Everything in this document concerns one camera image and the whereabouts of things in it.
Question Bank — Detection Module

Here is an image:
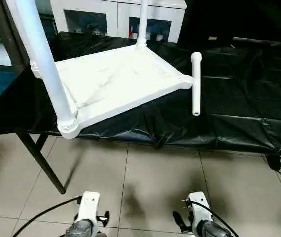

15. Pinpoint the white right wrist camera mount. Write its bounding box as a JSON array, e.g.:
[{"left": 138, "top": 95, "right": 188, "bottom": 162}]
[{"left": 182, "top": 192, "right": 210, "bottom": 234}]

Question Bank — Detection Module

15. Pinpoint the black table mat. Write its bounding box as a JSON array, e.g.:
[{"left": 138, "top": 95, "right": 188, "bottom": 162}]
[{"left": 0, "top": 31, "right": 281, "bottom": 158}]

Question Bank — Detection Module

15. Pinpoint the white plastic table top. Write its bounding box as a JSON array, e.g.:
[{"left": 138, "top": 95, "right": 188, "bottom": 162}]
[{"left": 30, "top": 44, "right": 194, "bottom": 139}]

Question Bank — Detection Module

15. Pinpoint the grey curtain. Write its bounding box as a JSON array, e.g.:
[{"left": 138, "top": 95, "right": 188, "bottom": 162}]
[{"left": 0, "top": 0, "right": 29, "bottom": 75}]

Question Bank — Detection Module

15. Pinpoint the white plastic table leg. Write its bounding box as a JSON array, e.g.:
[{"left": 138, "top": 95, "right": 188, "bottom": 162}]
[
  {"left": 136, "top": 0, "right": 150, "bottom": 50},
  {"left": 12, "top": 0, "right": 82, "bottom": 140},
  {"left": 190, "top": 52, "right": 203, "bottom": 117},
  {"left": 29, "top": 60, "right": 39, "bottom": 79}
]

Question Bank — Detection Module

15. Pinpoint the white glass-door cabinet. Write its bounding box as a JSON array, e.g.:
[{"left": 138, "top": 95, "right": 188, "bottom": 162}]
[{"left": 49, "top": 0, "right": 187, "bottom": 43}]

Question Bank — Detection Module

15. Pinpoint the black metal table frame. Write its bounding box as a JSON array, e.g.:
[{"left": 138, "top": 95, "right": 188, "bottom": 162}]
[{"left": 15, "top": 129, "right": 281, "bottom": 194}]

